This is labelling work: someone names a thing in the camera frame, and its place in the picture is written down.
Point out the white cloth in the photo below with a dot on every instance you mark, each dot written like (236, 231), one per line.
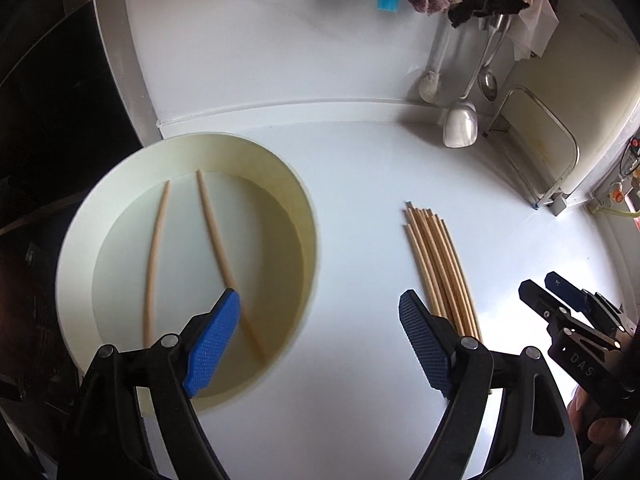
(535, 20)

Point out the tan wooden chopstick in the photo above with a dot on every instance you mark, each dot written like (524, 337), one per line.
(151, 270)
(212, 230)

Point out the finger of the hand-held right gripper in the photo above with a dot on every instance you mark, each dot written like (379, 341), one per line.
(567, 287)
(540, 300)

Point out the white plastic spoon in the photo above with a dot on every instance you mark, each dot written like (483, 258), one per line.
(430, 87)

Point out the black cloth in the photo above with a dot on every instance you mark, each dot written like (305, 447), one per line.
(487, 2)

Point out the cream round basin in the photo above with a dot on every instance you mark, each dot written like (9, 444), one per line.
(125, 260)

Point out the metal spoon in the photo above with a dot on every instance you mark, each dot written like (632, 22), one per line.
(488, 85)

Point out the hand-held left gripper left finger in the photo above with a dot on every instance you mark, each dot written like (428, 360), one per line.
(215, 345)

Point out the bundle of wooden chopsticks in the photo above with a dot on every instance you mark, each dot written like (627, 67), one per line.
(435, 260)

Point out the person's right hand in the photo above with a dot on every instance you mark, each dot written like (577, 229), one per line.
(602, 430)

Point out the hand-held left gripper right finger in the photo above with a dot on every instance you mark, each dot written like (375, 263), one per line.
(425, 345)

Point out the black glass cooktop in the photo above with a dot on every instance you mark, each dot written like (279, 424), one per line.
(50, 110)

